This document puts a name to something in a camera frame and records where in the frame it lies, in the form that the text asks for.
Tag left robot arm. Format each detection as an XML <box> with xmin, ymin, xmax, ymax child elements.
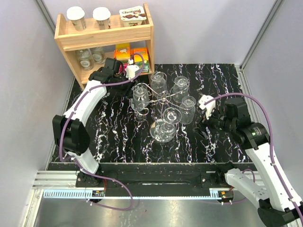
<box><xmin>52</xmin><ymin>55</ymin><xmax>143</xmax><ymax>187</ymax></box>

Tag white lidded cup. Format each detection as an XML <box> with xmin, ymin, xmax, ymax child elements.
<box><xmin>93</xmin><ymin>7</ymin><xmax>111</xmax><ymax>30</ymax></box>
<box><xmin>66</xmin><ymin>6</ymin><xmax>86</xmax><ymax>31</ymax></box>

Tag right white lidded cup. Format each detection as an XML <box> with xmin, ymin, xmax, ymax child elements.
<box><xmin>93</xmin><ymin>7</ymin><xmax>111</xmax><ymax>30</ymax></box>

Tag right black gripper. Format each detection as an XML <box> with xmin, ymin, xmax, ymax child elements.
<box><xmin>193</xmin><ymin>105</ymin><xmax>236</xmax><ymax>140</ymax></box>

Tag right clear glass bottle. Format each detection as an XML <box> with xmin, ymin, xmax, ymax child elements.
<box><xmin>91</xmin><ymin>47</ymin><xmax>105</xmax><ymax>64</ymax></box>

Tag ribbed goblet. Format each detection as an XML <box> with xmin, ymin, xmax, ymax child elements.
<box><xmin>151</xmin><ymin>71</ymin><xmax>168</xmax><ymax>97</ymax></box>
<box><xmin>133</xmin><ymin>85</ymin><xmax>149</xmax><ymax>108</ymax></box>
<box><xmin>173</xmin><ymin>76</ymin><xmax>189</xmax><ymax>103</ymax></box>
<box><xmin>179</xmin><ymin>96</ymin><xmax>196</xmax><ymax>124</ymax></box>

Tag Chobani yogurt tub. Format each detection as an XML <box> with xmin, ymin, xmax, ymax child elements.
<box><xmin>119</xmin><ymin>6</ymin><xmax>147</xmax><ymax>27</ymax></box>

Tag green Scrub Daddy box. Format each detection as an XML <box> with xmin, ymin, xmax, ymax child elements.
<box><xmin>132</xmin><ymin>47</ymin><xmax>150</xmax><ymax>73</ymax></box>

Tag left clear glass bottle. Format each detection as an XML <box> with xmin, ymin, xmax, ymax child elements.
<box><xmin>75</xmin><ymin>49</ymin><xmax>93</xmax><ymax>70</ymax></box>

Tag clear stemmed wine glass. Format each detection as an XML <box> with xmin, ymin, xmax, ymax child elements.
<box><xmin>159</xmin><ymin>107</ymin><xmax>182</xmax><ymax>143</ymax></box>
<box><xmin>130</xmin><ymin>98</ymin><xmax>149</xmax><ymax>122</ymax></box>

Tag pink sponge box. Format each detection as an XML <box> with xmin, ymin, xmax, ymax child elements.
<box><xmin>114</xmin><ymin>43</ymin><xmax>131</xmax><ymax>69</ymax></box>

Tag left white lidded cup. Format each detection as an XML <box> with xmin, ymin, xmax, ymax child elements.
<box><xmin>66</xmin><ymin>6</ymin><xmax>86</xmax><ymax>31</ymax></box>

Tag clear glass bottle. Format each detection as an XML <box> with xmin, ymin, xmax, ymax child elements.
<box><xmin>91</xmin><ymin>47</ymin><xmax>105</xmax><ymax>64</ymax></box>
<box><xmin>75</xmin><ymin>49</ymin><xmax>93</xmax><ymax>70</ymax></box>

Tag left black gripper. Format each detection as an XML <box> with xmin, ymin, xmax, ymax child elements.
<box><xmin>111</xmin><ymin>72</ymin><xmax>138</xmax><ymax>99</ymax></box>

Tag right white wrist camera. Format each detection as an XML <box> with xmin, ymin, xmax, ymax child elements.
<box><xmin>198</xmin><ymin>95</ymin><xmax>216</xmax><ymax>119</ymax></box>

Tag chrome wine glass rack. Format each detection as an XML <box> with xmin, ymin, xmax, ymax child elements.
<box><xmin>134</xmin><ymin>72</ymin><xmax>196</xmax><ymax>144</ymax></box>

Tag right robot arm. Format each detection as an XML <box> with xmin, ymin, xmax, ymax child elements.
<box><xmin>196</xmin><ymin>93</ymin><xmax>303</xmax><ymax>227</ymax></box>

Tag wooden two-tier shelf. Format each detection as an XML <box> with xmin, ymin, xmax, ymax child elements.
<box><xmin>54</xmin><ymin>3</ymin><xmax>155</xmax><ymax>89</ymax></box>

